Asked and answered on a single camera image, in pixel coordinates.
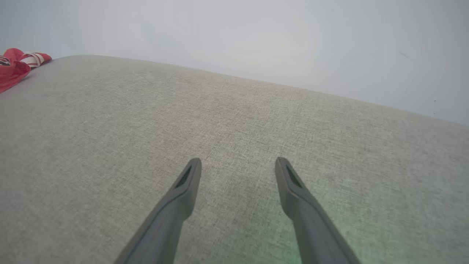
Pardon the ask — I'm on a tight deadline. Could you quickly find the red basketball jersey white trim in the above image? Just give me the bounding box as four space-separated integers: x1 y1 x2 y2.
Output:
0 48 52 94

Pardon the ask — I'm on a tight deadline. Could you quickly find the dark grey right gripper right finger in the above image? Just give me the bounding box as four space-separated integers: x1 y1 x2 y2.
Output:
275 157 362 264

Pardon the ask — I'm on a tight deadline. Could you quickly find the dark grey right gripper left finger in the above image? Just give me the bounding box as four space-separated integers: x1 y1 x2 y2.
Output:
114 158 202 264

